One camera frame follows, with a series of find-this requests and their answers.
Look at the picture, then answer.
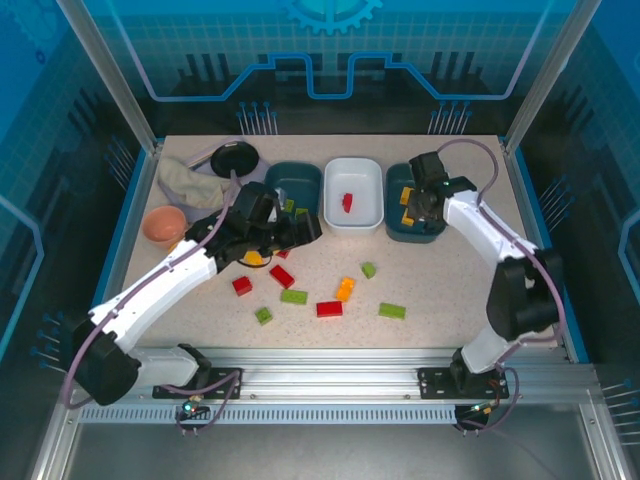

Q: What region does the teal plastic container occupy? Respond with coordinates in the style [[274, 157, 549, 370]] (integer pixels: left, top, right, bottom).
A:
[[384, 162, 448, 245], [263, 159, 324, 236]]

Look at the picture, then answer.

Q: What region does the white plastic container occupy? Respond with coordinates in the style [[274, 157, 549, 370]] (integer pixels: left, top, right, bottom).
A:
[[323, 157, 385, 238]]

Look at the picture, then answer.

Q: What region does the black round pan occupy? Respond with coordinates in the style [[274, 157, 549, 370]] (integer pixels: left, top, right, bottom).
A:
[[209, 141, 261, 180]]

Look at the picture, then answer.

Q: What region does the beige crumpled cloth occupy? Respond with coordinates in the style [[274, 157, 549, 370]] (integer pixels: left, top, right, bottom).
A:
[[158, 157, 236, 210]]

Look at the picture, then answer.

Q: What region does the lavender plastic tray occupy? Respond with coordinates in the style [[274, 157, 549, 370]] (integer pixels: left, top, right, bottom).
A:
[[158, 135, 269, 209]]

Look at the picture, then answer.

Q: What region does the pink bowl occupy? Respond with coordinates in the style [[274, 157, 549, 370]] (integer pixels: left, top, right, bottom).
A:
[[142, 205, 189, 251]]

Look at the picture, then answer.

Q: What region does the small circuit board with LED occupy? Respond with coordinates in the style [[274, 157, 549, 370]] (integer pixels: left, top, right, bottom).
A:
[[457, 399, 501, 424], [178, 397, 211, 422]]

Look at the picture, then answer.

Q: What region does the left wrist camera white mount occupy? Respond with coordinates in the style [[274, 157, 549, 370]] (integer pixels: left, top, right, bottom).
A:
[[269, 188, 287, 224]]

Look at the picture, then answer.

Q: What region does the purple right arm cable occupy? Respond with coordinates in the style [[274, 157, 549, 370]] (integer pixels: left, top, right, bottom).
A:
[[437, 138, 569, 435]]

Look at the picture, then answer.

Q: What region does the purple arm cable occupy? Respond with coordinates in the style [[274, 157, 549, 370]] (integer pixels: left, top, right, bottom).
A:
[[437, 138, 569, 435], [58, 168, 245, 437]]

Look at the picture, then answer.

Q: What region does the aluminium mounting rail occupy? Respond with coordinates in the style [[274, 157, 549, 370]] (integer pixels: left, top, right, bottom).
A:
[[64, 347, 601, 407]]

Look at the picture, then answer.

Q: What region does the aluminium frame post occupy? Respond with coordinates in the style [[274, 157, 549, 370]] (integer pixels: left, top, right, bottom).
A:
[[53, 0, 165, 154], [502, 0, 609, 156]]

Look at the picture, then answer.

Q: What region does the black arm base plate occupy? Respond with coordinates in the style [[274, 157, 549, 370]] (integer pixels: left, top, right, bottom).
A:
[[417, 367, 510, 400], [152, 367, 244, 400]]

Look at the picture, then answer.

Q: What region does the slotted aluminium cable duct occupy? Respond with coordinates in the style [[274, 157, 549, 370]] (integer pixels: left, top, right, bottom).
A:
[[78, 404, 459, 426]]

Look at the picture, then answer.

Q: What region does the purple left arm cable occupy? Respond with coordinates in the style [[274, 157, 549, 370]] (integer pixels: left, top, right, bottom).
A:
[[58, 168, 245, 437]]

